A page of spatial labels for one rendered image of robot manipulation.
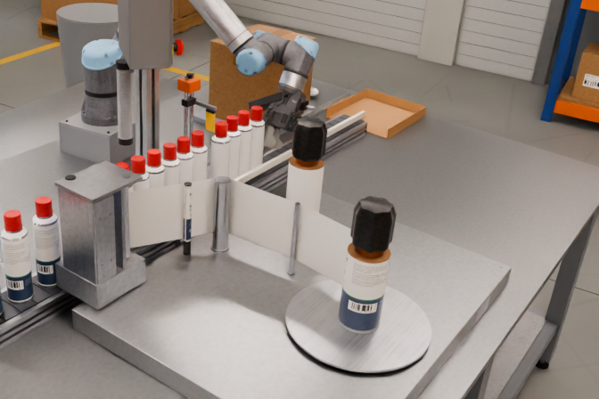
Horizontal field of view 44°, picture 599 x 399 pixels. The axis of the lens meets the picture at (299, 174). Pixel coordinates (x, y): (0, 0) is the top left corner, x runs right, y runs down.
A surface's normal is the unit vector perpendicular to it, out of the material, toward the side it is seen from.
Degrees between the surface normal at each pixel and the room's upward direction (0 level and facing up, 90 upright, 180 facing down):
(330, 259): 90
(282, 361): 0
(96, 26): 94
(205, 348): 0
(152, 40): 90
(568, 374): 0
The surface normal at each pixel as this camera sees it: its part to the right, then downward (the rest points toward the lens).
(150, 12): 0.35, 0.45
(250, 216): -0.50, 0.36
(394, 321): 0.08, -0.89
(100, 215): 0.82, 0.32
